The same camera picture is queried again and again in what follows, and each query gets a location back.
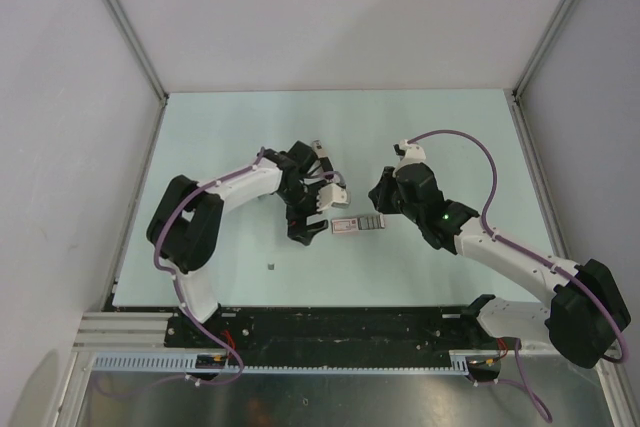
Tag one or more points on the beige black stapler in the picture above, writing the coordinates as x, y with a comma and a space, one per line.
323, 168

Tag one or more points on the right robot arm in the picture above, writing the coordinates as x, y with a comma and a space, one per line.
585, 305

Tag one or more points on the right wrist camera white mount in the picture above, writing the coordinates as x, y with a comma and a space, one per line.
409, 153

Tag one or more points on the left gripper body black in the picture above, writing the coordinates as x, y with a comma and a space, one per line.
301, 203

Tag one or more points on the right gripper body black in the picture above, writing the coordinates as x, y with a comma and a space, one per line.
391, 200

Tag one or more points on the red white staple box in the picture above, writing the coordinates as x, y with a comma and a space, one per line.
356, 224

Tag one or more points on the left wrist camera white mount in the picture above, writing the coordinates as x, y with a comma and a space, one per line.
332, 195

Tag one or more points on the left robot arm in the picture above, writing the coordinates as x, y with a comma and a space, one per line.
185, 227

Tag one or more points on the aluminium frame rail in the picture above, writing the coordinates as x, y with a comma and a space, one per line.
125, 332

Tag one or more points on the aluminium corner post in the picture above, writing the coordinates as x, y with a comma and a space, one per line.
551, 33
133, 43

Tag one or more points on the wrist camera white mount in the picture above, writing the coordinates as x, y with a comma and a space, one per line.
409, 153
332, 195

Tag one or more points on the right aluminium corner post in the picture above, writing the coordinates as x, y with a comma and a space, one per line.
551, 33

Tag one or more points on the left aluminium corner post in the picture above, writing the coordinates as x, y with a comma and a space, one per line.
133, 43

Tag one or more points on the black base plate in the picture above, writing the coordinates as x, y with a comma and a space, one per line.
352, 356

